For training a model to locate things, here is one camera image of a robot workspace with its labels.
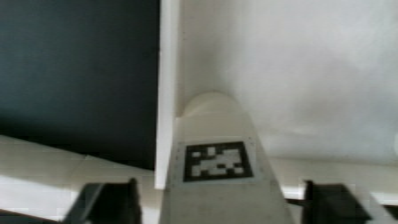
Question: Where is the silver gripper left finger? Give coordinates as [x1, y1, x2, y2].
[63, 178, 143, 224]

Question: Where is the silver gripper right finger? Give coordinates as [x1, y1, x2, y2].
[288, 181, 374, 224]

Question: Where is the white table leg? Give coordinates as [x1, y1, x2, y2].
[160, 92, 294, 224]

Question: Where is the white square tabletop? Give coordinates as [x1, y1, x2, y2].
[157, 0, 398, 193]

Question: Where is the white front fence wall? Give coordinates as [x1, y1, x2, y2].
[0, 136, 398, 224]

